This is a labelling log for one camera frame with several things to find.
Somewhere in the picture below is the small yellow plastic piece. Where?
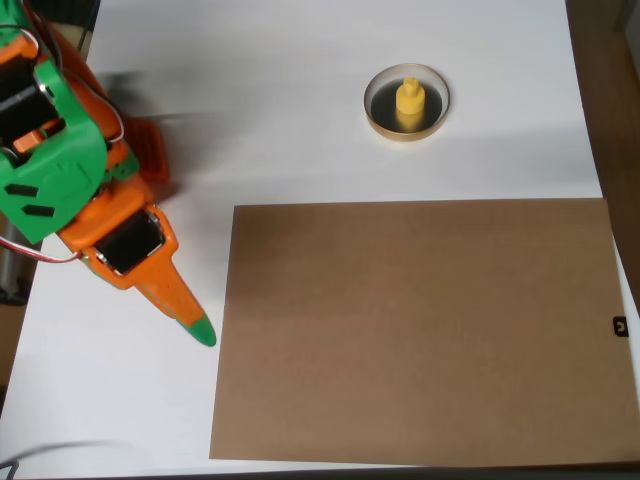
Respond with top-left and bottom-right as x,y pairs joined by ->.
395,76 -> 426,130

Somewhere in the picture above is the round dish with gold rim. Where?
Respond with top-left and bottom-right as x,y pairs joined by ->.
363,62 -> 451,143

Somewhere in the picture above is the brown cardboard sheet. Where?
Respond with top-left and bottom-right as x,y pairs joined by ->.
208,197 -> 640,469

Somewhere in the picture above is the white red servo cable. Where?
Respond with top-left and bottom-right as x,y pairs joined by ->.
0,234 -> 84,266

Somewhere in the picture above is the grey metal post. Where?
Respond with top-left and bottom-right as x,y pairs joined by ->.
0,224 -> 36,306

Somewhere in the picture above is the black cable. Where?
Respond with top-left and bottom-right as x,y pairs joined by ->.
77,0 -> 101,51

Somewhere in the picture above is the grey cable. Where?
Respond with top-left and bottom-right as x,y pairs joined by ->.
0,439 -> 126,480

